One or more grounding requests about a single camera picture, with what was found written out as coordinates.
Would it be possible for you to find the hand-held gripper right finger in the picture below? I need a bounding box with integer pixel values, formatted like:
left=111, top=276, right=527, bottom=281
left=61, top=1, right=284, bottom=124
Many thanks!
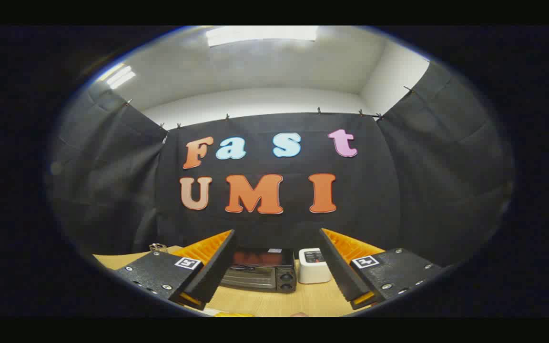
left=319, top=228, right=443, bottom=310

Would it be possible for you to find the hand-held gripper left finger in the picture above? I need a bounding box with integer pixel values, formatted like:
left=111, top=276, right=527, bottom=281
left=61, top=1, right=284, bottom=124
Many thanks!
left=114, top=229, right=237, bottom=311

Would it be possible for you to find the small ceiling light panel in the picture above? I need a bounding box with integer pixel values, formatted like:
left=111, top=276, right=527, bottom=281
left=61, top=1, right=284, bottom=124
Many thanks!
left=105, top=64, right=137, bottom=90

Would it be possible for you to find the long ceiling light panel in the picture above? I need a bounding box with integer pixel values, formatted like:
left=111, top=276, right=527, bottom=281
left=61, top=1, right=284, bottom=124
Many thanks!
left=205, top=26, right=319, bottom=47

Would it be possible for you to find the white bread toaster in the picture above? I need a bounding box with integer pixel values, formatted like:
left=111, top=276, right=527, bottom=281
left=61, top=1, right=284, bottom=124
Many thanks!
left=298, top=248, right=332, bottom=284

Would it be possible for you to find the black toaster oven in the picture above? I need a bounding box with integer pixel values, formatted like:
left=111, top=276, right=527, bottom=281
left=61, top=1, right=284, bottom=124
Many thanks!
left=221, top=248, right=298, bottom=293

